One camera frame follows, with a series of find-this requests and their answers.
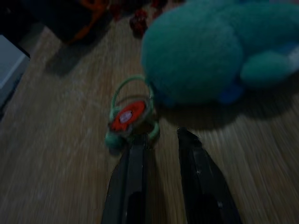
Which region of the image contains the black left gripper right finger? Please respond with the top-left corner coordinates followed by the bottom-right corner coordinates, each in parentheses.
top-left (177, 126), bottom-right (243, 224)

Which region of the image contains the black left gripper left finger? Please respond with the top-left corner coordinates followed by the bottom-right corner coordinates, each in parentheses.
top-left (100, 133), bottom-right (150, 224)

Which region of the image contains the small teal pompom charm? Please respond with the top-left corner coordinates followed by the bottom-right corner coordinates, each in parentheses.
top-left (104, 132), bottom-right (126, 154)

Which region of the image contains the red round key tag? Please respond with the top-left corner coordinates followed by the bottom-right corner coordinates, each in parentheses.
top-left (110, 102), bottom-right (146, 132)

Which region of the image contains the teal plush toy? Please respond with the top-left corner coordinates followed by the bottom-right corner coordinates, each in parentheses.
top-left (142, 0), bottom-right (299, 108)

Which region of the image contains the dark red bead cluster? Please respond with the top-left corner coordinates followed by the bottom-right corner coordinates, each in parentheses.
top-left (109, 0), bottom-right (162, 35)

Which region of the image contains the black and orange object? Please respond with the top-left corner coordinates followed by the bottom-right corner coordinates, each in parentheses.
top-left (35, 0), bottom-right (110, 45)

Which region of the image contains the white box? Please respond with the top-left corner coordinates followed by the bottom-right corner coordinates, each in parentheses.
top-left (0, 34), bottom-right (30, 110)

